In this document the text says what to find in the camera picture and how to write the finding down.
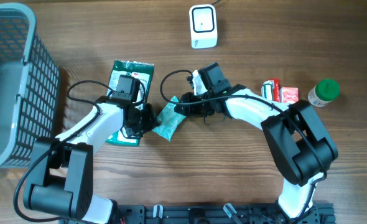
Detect green lid jar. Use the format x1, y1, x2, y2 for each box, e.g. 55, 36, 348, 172
308, 79, 340, 108

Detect red sachet stick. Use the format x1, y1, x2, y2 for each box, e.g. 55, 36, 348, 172
270, 78, 281, 102

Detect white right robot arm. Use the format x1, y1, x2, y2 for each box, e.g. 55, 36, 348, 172
175, 63, 338, 222

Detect red patterned small box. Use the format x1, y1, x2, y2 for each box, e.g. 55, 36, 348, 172
279, 86, 299, 104

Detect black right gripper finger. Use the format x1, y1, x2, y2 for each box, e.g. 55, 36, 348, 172
174, 105, 199, 116
179, 92, 199, 103

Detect green white medicine box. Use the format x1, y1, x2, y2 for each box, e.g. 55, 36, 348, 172
261, 80, 274, 100

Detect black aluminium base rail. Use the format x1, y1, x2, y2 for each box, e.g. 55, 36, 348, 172
58, 202, 337, 224

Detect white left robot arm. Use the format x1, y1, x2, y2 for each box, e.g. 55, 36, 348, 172
13, 75, 158, 223

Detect white barcode scanner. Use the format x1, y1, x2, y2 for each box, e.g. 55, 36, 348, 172
188, 4, 218, 49

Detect grey plastic mesh basket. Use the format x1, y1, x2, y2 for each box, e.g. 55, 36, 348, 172
0, 3, 61, 169

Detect green glove packet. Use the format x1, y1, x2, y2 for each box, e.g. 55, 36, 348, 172
106, 60, 154, 146

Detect mint green wipes packet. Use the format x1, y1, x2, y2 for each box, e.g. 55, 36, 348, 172
153, 103, 186, 141

